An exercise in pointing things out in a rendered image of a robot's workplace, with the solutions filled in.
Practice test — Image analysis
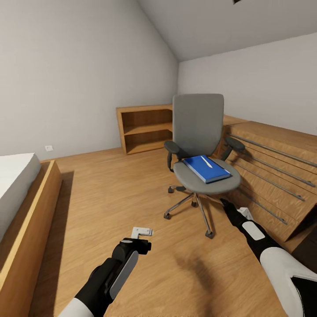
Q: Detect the folder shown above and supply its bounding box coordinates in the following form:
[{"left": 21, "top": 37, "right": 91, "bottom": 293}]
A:
[{"left": 183, "top": 155, "right": 230, "bottom": 183}]

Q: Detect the swivel chair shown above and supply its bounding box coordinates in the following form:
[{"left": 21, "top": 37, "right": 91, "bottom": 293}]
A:
[{"left": 164, "top": 94, "right": 246, "bottom": 238}]

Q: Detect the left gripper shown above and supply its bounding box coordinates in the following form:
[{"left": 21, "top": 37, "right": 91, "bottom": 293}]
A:
[{"left": 124, "top": 238, "right": 151, "bottom": 254}]

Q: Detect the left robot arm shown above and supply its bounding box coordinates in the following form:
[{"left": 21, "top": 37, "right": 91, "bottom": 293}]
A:
[{"left": 58, "top": 227, "right": 154, "bottom": 317}]

